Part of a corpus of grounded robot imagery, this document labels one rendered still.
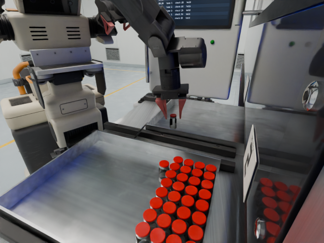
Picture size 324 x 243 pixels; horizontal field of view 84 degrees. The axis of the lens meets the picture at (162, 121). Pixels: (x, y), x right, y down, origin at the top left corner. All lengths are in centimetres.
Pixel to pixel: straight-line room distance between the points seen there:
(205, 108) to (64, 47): 63
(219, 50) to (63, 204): 93
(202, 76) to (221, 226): 85
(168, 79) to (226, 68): 60
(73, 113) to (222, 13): 86
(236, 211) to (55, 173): 38
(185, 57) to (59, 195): 41
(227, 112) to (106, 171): 49
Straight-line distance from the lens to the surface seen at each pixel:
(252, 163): 22
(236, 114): 73
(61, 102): 93
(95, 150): 51
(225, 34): 104
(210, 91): 109
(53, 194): 43
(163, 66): 49
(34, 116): 120
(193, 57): 46
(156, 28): 43
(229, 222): 36
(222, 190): 40
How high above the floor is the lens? 117
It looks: 27 degrees down
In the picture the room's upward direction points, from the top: straight up
